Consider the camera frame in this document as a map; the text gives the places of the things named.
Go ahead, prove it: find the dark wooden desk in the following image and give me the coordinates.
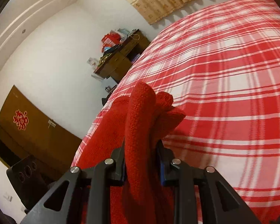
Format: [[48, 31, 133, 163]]
[[94, 29, 150, 83]]

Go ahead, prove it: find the red double happiness sticker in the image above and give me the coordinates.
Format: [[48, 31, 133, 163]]
[[13, 110, 29, 130]]

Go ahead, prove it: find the white blue paper bag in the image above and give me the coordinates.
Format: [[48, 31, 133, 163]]
[[91, 73, 118, 93]]

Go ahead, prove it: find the red knitted embroidered sweater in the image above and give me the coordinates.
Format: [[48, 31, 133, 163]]
[[76, 82, 185, 223]]

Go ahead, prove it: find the red gift box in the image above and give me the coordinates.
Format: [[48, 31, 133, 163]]
[[101, 32, 121, 48]]

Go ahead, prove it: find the red white plaid bedsheet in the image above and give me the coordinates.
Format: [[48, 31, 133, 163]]
[[72, 0, 280, 223]]

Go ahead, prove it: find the black clothes pile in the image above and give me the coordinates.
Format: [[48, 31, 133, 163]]
[[102, 86, 117, 106]]

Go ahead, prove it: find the black speaker box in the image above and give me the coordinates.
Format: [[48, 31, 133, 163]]
[[6, 155, 58, 212]]

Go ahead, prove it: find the white photo frame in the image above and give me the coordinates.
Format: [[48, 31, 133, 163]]
[[87, 58, 99, 70]]

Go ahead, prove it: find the brown wooden door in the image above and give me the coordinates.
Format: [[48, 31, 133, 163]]
[[0, 86, 82, 179]]

